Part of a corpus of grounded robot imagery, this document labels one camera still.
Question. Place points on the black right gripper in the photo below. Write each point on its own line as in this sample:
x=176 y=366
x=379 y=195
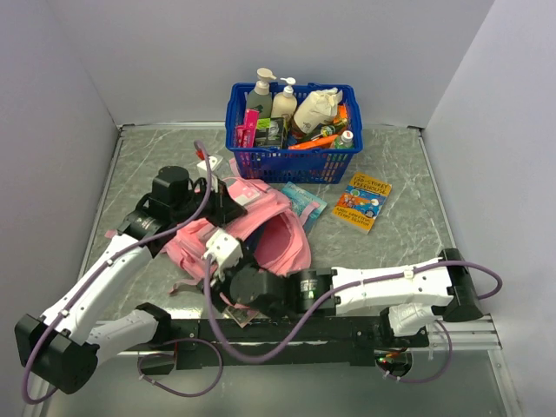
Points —
x=218 y=286

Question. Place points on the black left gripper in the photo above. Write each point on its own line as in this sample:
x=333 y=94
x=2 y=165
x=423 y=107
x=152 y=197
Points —
x=226 y=208

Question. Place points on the pink student backpack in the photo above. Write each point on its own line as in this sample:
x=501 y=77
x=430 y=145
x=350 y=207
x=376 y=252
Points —
x=271 y=231

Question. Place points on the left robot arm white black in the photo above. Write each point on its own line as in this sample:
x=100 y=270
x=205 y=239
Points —
x=64 y=346

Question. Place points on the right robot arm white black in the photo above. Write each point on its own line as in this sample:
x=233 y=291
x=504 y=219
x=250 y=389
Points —
x=411 y=296

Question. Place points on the orange toothbrush pack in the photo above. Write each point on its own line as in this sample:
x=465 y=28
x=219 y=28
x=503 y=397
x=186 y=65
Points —
x=321 y=142

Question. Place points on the floral notebook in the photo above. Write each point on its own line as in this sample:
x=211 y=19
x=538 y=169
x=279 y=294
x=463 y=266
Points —
x=242 y=316

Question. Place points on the blue plastic basket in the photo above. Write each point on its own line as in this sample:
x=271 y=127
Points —
x=283 y=164

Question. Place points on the pink box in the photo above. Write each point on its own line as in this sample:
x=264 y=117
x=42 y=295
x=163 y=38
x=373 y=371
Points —
x=245 y=132

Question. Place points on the teal paperback book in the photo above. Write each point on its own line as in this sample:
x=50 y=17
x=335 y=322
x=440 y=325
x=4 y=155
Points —
x=307 y=206

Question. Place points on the black green box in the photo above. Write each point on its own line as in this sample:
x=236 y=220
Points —
x=271 y=133

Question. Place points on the grey pump bottle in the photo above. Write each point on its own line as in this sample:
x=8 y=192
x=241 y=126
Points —
x=259 y=98

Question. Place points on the cream pump bottle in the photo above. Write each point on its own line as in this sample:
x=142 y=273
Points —
x=285 y=102

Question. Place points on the small green bottle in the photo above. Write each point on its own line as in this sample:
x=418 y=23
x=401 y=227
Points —
x=333 y=129

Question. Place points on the yellow treehouse book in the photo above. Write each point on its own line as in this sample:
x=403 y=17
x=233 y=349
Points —
x=361 y=201

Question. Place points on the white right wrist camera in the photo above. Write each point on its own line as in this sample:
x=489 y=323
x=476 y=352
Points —
x=223 y=250

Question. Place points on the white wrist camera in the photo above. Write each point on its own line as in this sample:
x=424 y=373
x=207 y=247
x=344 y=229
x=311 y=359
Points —
x=215 y=162
x=223 y=250

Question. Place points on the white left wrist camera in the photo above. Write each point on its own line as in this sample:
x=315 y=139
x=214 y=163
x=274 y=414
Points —
x=215 y=162

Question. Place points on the black mounting base rail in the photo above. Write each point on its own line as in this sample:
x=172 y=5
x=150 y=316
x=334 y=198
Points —
x=354 y=340

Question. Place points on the beige drawstring pouch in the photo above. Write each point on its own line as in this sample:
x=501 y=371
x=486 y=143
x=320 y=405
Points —
x=319 y=107

